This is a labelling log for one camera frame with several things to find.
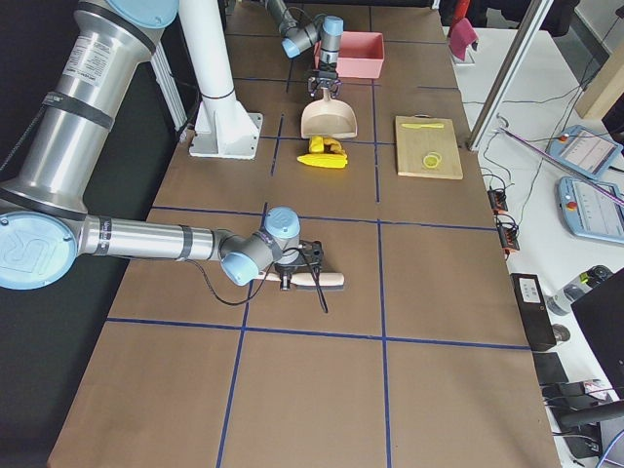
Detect blue teach pendant far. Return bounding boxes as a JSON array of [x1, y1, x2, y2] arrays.
[[547, 125, 623, 180]]

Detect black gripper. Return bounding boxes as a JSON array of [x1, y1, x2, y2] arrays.
[[274, 241, 324, 275], [307, 62, 341, 98]]

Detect beige hand brush black bristles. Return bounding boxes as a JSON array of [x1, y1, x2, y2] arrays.
[[255, 271, 345, 291]]

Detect black box with label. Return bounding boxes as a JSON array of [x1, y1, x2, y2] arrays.
[[510, 273, 556, 352]]

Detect tan toy ginger root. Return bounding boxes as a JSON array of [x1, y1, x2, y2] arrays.
[[323, 137, 346, 156]]

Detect blue teach pendant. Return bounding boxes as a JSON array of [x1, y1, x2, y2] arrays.
[[547, 125, 623, 180], [557, 176, 623, 244]]

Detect wooden cutting board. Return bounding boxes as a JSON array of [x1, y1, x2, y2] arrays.
[[395, 116, 463, 180]]

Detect blue teach pendant near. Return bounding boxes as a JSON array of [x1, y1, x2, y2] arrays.
[[557, 176, 623, 244]]

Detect magenta cloth on stand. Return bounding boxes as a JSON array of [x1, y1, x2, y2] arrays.
[[448, 18, 479, 61]]

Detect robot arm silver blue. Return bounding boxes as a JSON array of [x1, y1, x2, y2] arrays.
[[261, 0, 343, 98], [1, 1, 303, 290]]

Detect pink plastic bin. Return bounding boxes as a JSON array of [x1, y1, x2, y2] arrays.
[[337, 31, 384, 79]]

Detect beige plastic dustpan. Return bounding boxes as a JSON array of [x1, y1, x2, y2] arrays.
[[300, 88, 358, 139]]

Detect light green plastic knife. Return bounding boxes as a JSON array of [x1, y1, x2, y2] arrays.
[[401, 122, 445, 130]]

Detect aluminium frame post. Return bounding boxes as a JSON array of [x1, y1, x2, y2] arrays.
[[467, 0, 554, 151]]

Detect yellow toy corn cob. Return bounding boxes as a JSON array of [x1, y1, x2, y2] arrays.
[[296, 153, 348, 169]]

